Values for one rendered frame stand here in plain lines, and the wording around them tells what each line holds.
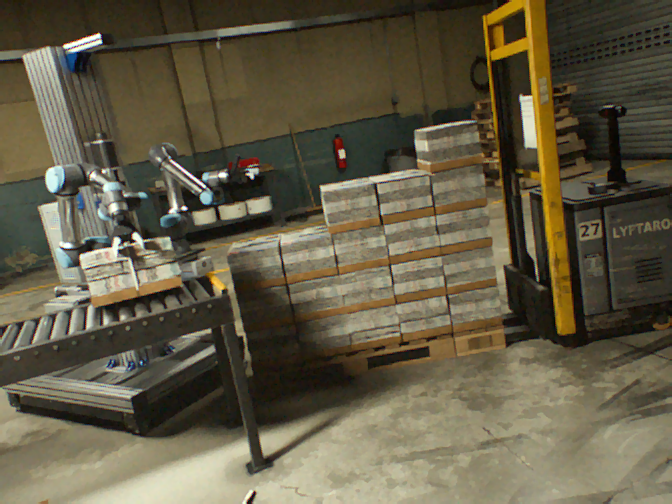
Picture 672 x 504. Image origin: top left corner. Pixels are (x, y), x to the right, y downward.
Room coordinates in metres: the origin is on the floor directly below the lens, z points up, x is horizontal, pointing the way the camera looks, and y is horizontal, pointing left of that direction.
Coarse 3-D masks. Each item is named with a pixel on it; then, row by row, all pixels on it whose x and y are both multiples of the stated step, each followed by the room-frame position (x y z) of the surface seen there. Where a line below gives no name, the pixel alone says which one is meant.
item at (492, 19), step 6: (516, 0) 3.40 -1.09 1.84; (522, 0) 3.31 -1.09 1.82; (504, 6) 3.59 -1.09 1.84; (510, 6) 3.49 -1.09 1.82; (516, 6) 3.41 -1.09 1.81; (522, 6) 3.32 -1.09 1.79; (492, 12) 3.80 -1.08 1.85; (498, 12) 3.70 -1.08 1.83; (504, 12) 3.60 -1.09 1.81; (510, 12) 3.50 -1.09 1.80; (516, 12) 3.50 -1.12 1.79; (492, 18) 3.81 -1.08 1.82; (498, 18) 3.71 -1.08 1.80; (504, 18) 3.68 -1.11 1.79; (492, 24) 3.88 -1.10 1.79
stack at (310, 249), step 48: (288, 240) 3.45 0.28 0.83; (336, 240) 3.38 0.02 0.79; (384, 240) 3.38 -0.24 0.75; (432, 240) 3.39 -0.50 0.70; (288, 288) 3.50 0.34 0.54; (336, 288) 3.37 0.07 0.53; (384, 288) 3.38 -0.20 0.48; (432, 288) 3.38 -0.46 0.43; (288, 336) 3.37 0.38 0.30; (336, 336) 3.37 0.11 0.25; (384, 336) 3.38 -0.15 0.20; (432, 336) 3.52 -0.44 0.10; (288, 384) 3.37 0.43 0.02
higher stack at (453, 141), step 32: (448, 128) 3.39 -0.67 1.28; (448, 160) 3.39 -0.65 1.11; (448, 192) 3.39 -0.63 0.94; (480, 192) 3.39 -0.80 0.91; (448, 224) 3.39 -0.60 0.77; (480, 224) 3.40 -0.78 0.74; (448, 256) 3.39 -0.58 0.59; (480, 256) 3.39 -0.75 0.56; (480, 320) 3.39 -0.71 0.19; (480, 352) 3.39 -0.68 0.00
